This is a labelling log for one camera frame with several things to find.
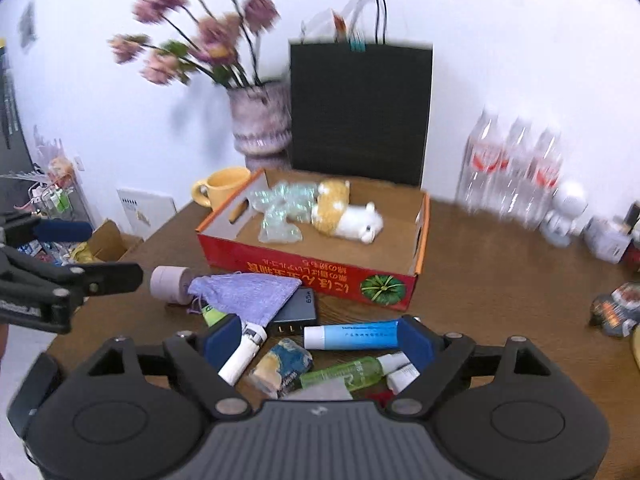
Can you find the dark snack wrapper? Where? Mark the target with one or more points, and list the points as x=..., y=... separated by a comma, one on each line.
x=617, y=313

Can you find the yellow ceramic mug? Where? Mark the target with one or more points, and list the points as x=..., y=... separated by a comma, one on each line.
x=212, y=191

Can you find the right water bottle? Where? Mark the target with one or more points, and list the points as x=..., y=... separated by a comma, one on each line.
x=543, y=175

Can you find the red cardboard tray box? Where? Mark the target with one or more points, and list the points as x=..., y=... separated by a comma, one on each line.
x=383, y=273

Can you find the blue white cream tube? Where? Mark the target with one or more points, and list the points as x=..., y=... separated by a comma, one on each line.
x=346, y=337

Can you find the small white bottle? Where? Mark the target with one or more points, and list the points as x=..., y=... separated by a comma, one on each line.
x=400, y=379

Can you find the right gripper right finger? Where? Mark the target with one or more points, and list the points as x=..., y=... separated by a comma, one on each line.
x=442, y=362

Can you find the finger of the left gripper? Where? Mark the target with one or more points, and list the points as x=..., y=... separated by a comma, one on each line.
x=62, y=231
x=95, y=277

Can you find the green tissue pack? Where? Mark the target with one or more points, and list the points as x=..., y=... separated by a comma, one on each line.
x=211, y=315

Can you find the middle water bottle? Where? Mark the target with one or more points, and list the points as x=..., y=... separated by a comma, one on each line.
x=515, y=160

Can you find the small white box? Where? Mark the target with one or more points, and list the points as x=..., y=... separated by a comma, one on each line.
x=606, y=240

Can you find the white robot figurine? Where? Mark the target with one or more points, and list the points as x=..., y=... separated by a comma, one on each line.
x=569, y=202

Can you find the green spray bottle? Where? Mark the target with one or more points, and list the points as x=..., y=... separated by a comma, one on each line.
x=359, y=374

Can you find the left water bottle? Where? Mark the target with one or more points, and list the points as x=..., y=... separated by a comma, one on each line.
x=480, y=161

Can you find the purple drawstring pouch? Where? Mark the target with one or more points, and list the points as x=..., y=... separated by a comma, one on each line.
x=254, y=297

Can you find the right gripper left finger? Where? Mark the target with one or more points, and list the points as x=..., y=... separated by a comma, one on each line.
x=194, y=364

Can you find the lilac cylindrical jar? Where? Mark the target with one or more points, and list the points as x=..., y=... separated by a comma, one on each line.
x=171, y=284

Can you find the purple ceramic vase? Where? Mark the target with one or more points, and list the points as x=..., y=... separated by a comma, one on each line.
x=261, y=124

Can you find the white booklet on floor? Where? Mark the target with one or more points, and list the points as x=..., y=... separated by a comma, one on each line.
x=146, y=212

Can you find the brown cardboard box on floor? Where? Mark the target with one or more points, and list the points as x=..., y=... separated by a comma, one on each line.
x=107, y=244

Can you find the blue yellow snack packet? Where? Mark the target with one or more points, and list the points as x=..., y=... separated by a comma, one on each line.
x=277, y=372

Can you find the dried pink flower bouquet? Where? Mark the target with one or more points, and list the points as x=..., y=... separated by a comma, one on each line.
x=224, y=47

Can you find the black paper shopping bag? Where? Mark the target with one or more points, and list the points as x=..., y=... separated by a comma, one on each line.
x=361, y=113

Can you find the yellow knitted item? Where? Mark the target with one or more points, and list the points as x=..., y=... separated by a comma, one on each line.
x=332, y=201

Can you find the water bottle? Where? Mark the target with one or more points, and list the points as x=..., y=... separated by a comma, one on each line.
x=543, y=175
x=480, y=161
x=515, y=160

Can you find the black multiport usb charger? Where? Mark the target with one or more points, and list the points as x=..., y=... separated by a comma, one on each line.
x=298, y=312

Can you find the white plush toy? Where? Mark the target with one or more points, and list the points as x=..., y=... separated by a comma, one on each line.
x=362, y=223

